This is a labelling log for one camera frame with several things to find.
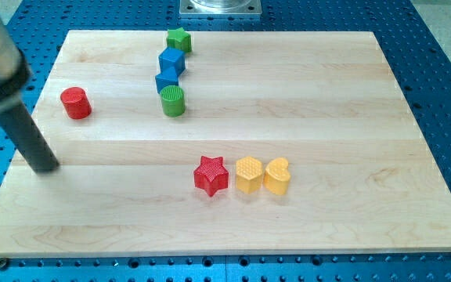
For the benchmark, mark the green cylinder block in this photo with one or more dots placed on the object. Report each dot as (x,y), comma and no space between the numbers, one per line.
(173,100)

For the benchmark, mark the green star block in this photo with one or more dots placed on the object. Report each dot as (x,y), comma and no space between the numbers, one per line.
(180,39)

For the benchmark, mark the left board corner screw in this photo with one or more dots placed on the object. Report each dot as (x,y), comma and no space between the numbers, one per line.
(4,263)

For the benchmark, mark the red star block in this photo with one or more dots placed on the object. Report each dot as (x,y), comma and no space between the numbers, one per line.
(211,175)

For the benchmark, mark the blue pentagon block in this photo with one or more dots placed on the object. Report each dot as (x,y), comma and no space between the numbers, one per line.
(166,77)

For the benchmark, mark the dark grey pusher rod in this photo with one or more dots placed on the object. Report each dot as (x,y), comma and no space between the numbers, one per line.
(27,138)

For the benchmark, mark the light wooden board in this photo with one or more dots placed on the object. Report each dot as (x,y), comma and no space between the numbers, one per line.
(363,179)

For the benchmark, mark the red cylinder block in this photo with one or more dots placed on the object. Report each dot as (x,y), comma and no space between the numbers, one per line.
(75,103)

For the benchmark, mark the yellow heart block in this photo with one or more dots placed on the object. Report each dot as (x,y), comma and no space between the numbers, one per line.
(277,176)

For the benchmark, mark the yellow hexagon block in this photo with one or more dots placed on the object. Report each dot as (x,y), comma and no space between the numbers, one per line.
(249,174)

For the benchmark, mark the blue cube block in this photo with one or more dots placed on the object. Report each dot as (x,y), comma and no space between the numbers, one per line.
(174,58)

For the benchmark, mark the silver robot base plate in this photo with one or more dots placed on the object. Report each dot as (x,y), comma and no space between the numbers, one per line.
(220,7)

